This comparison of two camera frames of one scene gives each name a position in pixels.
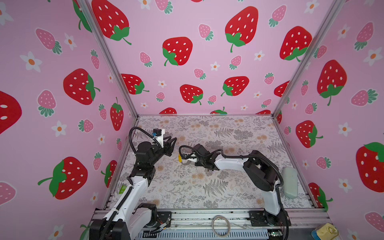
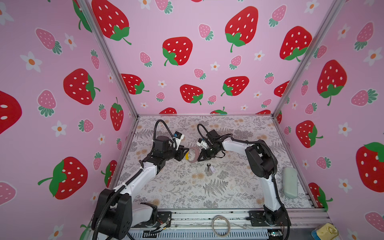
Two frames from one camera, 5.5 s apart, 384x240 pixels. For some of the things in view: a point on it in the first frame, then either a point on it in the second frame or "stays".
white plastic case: [290, 176] stays
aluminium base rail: [226, 224] stays
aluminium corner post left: [86, 8] stays
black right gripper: [198, 163] → [204, 156]
